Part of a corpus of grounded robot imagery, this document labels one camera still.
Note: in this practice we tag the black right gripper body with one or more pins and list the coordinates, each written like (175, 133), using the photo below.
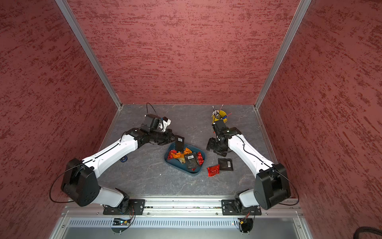
(217, 146)

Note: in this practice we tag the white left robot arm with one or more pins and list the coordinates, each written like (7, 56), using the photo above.
(80, 177)

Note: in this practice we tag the orange tea bag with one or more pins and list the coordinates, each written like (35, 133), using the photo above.
(181, 154)

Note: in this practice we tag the aluminium corner post right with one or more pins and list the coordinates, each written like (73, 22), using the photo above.
(289, 36)

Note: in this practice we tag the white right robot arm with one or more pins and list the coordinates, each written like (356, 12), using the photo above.
(271, 181)

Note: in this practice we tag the aluminium front rail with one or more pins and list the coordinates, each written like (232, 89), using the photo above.
(200, 206)

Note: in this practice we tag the aluminium corner post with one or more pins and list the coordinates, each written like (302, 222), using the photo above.
(79, 34)
(289, 36)

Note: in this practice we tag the aluminium corner post left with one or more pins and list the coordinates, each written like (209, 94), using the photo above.
(79, 34)

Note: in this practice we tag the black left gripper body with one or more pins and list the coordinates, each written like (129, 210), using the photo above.
(162, 138)

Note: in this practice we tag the red tea bag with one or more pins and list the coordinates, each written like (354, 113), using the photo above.
(171, 154)
(213, 171)
(200, 158)

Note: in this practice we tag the black tea bag with label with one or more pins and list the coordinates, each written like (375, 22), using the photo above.
(191, 161)

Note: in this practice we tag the teal storage box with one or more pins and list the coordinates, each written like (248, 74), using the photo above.
(180, 163)

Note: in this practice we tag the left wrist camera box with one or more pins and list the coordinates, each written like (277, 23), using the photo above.
(155, 123)

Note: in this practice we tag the yellow pen cup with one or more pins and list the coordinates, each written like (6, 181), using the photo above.
(219, 115)

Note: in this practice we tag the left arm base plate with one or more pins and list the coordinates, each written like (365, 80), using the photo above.
(130, 207)

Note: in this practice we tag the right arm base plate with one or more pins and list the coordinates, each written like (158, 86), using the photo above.
(236, 208)

